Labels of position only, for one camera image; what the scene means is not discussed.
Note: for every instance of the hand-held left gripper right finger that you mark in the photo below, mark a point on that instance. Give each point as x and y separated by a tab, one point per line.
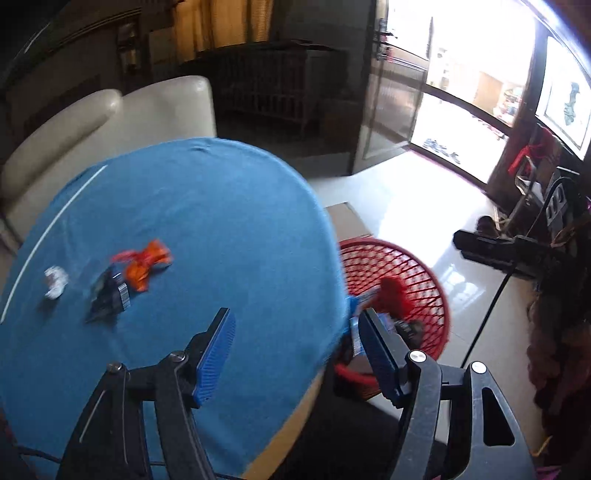
376	355

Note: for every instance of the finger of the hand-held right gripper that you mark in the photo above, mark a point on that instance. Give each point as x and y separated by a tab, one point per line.
485	251

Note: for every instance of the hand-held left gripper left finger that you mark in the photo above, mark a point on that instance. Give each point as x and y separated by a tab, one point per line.
214	357

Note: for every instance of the red plastic basket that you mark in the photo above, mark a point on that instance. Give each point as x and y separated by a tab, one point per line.
369	258

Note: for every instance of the orange foil wrapper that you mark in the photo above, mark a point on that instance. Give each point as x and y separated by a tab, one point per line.
143	267

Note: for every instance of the dark wrapper with barcode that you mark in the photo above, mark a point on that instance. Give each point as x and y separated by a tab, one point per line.
108	295

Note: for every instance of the white paper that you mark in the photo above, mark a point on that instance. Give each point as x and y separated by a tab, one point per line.
56	281

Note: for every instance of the red ribbon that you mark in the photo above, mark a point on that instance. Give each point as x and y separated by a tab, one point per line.
526	154

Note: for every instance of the row of shoes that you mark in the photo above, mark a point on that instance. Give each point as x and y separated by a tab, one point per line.
438	147

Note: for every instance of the flat cardboard box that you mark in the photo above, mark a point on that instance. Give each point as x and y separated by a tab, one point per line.
351	221

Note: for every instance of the blue tablecloth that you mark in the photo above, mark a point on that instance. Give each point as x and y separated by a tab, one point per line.
207	221

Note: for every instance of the dark glass door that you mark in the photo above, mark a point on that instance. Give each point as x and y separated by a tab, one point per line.
383	115

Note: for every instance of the thin white stick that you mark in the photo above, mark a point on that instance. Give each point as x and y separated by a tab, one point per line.
60	210

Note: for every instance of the cream leather sofa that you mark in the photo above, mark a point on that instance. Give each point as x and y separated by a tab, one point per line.
152	115

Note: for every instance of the dark wooden crib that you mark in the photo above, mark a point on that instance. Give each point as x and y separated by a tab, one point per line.
268	83

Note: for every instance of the striped tan curtain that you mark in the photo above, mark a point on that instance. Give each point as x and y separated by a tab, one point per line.
221	23

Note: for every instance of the framed wall picture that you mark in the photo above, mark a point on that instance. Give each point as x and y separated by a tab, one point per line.
563	92

